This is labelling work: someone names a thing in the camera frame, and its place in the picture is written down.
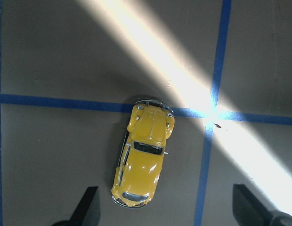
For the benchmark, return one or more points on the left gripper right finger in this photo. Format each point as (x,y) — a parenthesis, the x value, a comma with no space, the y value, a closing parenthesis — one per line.
(249,211)

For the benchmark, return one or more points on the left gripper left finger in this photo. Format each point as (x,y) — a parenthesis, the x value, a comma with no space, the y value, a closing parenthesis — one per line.
(87,212)

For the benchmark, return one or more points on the yellow toy beetle car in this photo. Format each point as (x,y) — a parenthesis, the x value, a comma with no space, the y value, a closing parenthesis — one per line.
(143,150)

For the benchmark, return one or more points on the brown paper table mat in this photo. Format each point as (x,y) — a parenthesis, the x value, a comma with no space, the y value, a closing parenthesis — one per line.
(71,70)

